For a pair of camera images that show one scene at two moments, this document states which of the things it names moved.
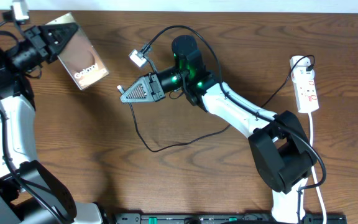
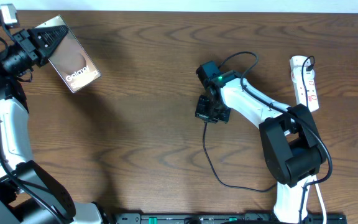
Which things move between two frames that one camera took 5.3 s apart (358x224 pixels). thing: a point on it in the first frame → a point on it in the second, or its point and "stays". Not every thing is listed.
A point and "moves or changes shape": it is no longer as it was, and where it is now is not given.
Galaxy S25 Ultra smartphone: [79, 56] moves or changes shape
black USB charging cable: [218, 132] → [309, 68]
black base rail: [225, 218] stays
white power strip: [304, 84] stays
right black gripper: [150, 82] → [199, 112]
